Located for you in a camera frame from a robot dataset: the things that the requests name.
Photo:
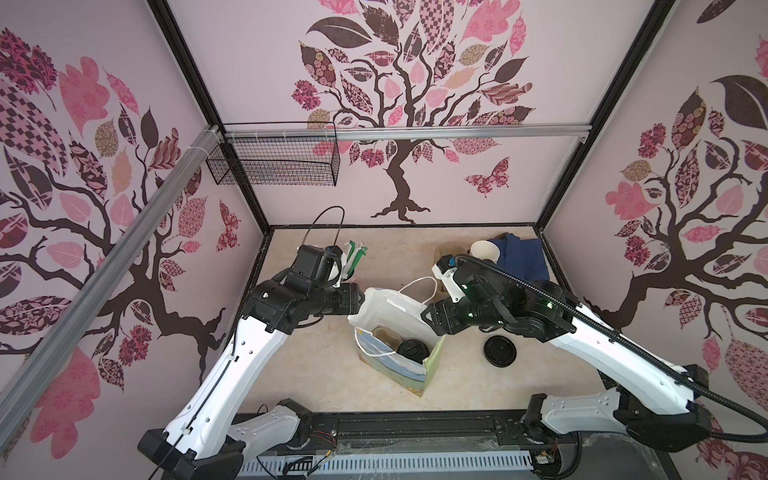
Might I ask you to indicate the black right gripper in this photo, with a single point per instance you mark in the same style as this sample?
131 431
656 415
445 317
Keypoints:
440 311

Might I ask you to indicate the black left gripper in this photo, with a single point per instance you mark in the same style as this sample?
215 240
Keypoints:
348 299

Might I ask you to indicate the green white paper bag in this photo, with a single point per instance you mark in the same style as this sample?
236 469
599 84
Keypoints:
401 313

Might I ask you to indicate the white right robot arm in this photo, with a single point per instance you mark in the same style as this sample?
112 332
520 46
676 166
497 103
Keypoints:
646 402

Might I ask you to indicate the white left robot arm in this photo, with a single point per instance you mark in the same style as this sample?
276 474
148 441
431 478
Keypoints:
202 441

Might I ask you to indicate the wrapped straws bundle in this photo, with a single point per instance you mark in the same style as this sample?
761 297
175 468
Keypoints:
353 254

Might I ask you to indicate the stack of paper cups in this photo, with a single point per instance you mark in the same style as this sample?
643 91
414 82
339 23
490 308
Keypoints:
485 250

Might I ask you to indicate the blue paper napkins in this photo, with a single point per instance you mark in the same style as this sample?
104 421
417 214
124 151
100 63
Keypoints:
522 258

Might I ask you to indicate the stack of black lids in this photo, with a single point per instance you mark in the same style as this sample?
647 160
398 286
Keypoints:
499 351

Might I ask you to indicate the stack of pulp cup carriers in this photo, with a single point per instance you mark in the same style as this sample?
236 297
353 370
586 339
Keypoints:
444 252

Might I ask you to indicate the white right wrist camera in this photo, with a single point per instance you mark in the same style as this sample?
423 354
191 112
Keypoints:
448 284

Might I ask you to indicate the black wire basket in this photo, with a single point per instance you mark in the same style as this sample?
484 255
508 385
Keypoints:
286 153

